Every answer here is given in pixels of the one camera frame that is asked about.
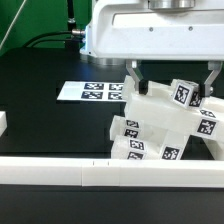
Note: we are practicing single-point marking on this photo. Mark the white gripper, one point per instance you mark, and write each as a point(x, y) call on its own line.
point(157, 30)

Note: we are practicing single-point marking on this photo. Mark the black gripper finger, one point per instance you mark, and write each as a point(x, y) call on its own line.
point(215, 68)

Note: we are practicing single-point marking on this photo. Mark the white chair back frame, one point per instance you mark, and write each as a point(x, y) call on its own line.
point(158, 109)

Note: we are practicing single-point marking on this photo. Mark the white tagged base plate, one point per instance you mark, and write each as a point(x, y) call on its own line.
point(91, 91)

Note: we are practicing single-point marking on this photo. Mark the white U-shaped fence frame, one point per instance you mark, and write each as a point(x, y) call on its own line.
point(111, 172)

